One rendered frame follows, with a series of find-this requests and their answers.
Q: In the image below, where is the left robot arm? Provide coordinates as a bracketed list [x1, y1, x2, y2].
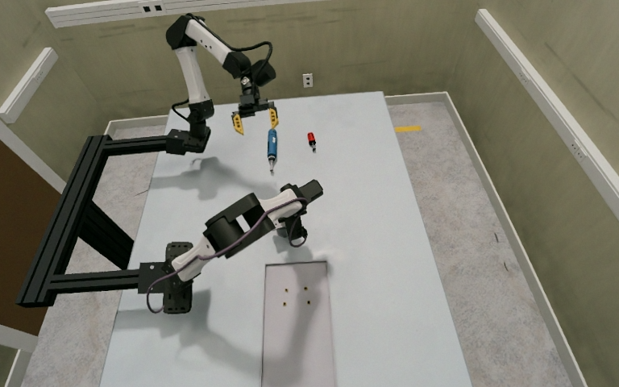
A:
[165, 15, 276, 148]

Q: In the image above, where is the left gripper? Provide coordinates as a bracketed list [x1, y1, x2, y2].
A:
[231, 98, 279, 135]

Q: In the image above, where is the blue cordless screwdriver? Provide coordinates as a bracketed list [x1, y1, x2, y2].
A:
[268, 129, 277, 172]

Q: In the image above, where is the dark grey cylinder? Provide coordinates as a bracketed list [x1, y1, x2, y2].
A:
[276, 227, 287, 238]

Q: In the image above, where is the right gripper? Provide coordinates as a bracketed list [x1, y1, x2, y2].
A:
[277, 210, 307, 223]

